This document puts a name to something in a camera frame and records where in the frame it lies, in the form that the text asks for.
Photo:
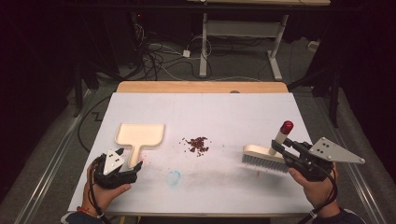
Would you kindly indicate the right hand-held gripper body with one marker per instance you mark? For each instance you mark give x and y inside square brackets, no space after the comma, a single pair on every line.
[330,151]

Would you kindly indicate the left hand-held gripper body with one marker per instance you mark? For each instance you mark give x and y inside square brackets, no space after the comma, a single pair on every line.
[109,179]

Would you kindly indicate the cream plastic dustpan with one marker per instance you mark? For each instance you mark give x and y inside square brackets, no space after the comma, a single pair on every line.
[140,137]

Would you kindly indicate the pile of beans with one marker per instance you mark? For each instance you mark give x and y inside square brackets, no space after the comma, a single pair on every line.
[197,145]

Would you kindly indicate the person's left hand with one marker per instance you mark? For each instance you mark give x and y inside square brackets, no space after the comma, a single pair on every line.
[102,194]

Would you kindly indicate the person's right hand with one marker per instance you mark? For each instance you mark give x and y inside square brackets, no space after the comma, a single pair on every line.
[317,193]

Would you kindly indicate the black metal stand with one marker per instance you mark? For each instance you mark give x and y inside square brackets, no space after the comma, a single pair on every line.
[333,93]

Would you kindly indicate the white power adapter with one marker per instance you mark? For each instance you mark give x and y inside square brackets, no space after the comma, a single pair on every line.
[186,53]

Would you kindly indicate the white metal desk frame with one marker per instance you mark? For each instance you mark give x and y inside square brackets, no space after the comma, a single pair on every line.
[239,29]

